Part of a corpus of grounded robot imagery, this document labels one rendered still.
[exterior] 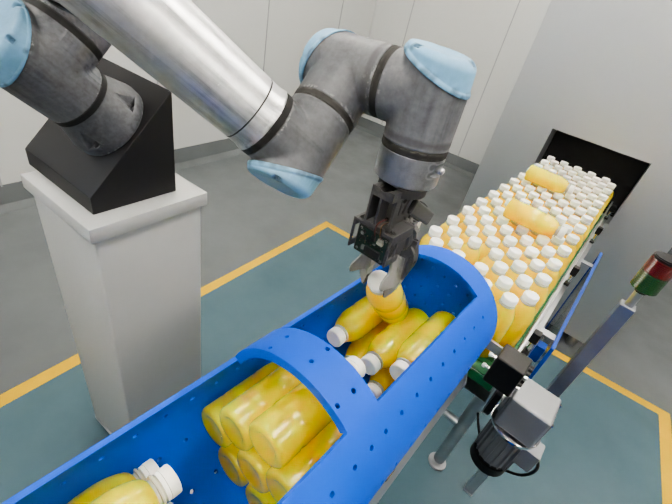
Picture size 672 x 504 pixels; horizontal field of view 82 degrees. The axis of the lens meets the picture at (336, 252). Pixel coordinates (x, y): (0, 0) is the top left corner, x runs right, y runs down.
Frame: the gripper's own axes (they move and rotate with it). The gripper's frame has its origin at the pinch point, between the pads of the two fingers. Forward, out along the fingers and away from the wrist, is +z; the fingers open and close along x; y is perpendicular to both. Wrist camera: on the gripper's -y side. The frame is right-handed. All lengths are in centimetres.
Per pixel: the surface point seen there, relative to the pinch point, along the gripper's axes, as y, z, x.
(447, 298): -22.5, 11.3, 6.7
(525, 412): -38, 40, 33
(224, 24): -175, 3, -289
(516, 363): -32.7, 24.0, 25.3
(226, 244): -89, 121, -162
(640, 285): -65, 7, 39
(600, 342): -66, 28, 40
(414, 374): 8.2, 4.2, 14.1
